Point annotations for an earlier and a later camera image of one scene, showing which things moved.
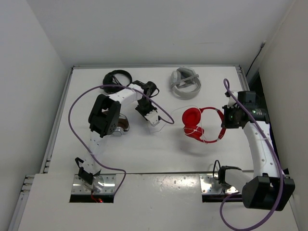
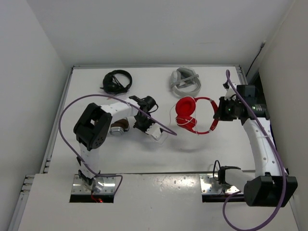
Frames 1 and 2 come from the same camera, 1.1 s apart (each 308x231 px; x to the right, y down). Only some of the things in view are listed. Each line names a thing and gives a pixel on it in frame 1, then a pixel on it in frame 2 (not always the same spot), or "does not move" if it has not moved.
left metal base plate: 80,186 does not move
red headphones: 191,117 to 186,107
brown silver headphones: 123,125 does not move
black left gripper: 152,108 to 144,129
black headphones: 109,79 does not move
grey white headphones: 185,83 does not move
